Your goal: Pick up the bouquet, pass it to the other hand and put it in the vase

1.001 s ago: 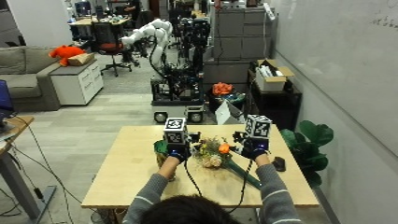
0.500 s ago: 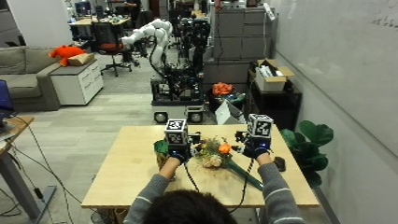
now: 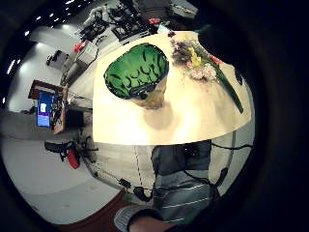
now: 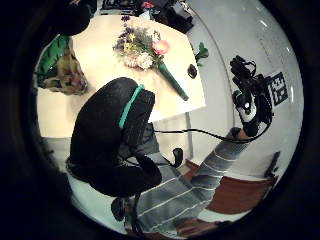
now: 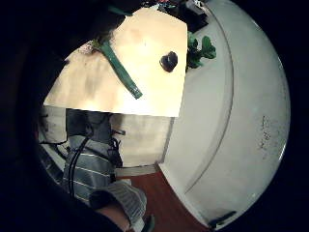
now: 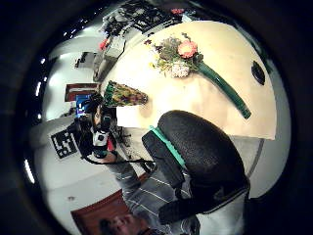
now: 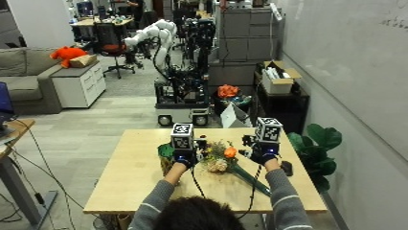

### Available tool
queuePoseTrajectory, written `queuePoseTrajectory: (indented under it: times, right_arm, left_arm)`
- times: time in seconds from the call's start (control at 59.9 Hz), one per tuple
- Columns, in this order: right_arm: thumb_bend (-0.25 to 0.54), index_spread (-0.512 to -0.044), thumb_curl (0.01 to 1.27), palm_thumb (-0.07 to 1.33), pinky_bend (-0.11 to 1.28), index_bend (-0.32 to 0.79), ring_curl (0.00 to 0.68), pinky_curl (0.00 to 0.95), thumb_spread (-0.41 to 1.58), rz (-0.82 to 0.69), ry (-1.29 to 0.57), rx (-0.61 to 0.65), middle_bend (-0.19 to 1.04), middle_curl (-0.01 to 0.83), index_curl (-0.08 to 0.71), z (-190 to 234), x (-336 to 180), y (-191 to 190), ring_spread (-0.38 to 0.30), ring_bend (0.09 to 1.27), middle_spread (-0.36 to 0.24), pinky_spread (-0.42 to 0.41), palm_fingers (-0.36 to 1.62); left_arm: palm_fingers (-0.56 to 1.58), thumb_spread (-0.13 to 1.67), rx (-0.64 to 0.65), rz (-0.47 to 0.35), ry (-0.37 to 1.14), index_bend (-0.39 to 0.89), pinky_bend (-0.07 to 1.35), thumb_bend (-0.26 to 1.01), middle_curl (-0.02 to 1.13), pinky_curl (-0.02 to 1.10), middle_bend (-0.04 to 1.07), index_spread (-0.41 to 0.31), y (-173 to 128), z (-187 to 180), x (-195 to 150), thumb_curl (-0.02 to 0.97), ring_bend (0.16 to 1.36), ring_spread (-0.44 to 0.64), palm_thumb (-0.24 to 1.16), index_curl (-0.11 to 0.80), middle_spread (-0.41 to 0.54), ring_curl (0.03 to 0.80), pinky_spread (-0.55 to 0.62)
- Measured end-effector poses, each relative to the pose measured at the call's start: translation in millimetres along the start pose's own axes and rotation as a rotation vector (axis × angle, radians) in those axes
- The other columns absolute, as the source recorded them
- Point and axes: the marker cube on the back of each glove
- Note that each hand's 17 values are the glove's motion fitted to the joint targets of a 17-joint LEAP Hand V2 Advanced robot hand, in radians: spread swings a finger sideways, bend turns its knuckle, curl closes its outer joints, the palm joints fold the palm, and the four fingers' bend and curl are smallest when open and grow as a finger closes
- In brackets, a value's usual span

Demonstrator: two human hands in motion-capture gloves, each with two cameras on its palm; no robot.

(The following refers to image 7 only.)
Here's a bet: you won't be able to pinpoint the person's left hand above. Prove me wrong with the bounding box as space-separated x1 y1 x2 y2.
172 135 211 170

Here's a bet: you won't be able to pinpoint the person's right hand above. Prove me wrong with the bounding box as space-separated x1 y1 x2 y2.
240 133 282 166

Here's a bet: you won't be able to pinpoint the white marker cube, left glove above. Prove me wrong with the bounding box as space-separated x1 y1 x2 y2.
171 123 196 150

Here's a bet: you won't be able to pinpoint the white marker cube, glove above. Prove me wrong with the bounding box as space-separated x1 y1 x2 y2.
171 123 196 150
254 117 285 144

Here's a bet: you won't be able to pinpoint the white marker cube, right glove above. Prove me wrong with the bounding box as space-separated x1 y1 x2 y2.
254 117 285 144

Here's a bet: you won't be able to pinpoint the flower bouquet in green wrap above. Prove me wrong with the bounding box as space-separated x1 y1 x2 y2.
201 140 273 197

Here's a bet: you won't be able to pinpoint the white paper bag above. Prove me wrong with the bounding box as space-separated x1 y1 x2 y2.
220 102 254 129

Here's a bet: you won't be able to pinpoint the brown woven basket with greenery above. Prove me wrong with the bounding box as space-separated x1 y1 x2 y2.
156 142 177 177

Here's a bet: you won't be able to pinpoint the small black object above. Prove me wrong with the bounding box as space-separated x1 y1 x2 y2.
280 160 296 177

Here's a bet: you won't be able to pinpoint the dark round bin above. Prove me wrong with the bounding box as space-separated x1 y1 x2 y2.
212 93 256 118

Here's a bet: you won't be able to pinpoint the black side shelf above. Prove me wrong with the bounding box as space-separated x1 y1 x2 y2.
253 71 312 135

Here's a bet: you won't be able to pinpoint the green leafy potted plant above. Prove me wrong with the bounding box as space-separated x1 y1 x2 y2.
288 123 345 194

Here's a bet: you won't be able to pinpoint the orange flower bunch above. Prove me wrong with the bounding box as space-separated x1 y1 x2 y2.
217 83 241 100

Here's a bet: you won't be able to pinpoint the open cardboard box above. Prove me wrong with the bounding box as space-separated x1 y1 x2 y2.
260 59 304 96

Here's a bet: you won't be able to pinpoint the black equipment rack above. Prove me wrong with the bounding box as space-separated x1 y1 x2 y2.
177 17 219 75

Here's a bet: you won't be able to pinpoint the grey filing cabinets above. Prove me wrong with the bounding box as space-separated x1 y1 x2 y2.
216 7 285 64

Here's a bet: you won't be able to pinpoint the white drawer cabinet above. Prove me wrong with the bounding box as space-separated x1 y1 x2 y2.
50 61 110 109

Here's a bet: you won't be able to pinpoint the black office chair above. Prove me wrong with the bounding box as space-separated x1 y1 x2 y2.
94 22 139 80

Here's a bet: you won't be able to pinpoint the brown paper parcel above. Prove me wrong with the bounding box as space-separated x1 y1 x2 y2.
68 54 100 69

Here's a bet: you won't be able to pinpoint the orange plush toy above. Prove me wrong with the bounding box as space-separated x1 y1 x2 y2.
48 46 90 69

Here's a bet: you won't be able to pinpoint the wooden desk with grey leg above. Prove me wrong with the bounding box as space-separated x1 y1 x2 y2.
0 118 59 226

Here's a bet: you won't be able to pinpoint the grey sofa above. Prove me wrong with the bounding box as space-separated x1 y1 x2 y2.
0 46 67 116

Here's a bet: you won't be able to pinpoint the cluttered wooden desk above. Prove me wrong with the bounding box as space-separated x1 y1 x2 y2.
70 14 136 29

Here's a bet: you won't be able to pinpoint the blue laptop screen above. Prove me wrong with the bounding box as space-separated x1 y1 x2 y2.
0 80 18 125

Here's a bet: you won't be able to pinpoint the black left glove cable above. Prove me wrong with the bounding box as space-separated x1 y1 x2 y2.
189 166 207 199

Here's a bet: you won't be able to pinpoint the black glove cable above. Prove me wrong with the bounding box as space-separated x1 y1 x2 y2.
189 166 207 199
236 164 265 221

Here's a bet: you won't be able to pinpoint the black right glove cable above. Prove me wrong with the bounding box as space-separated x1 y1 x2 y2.
236 164 265 221

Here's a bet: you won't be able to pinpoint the wall whiteboard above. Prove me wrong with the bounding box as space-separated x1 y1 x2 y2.
278 0 408 162

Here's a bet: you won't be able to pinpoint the black floor cable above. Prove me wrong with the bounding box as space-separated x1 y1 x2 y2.
6 118 88 214

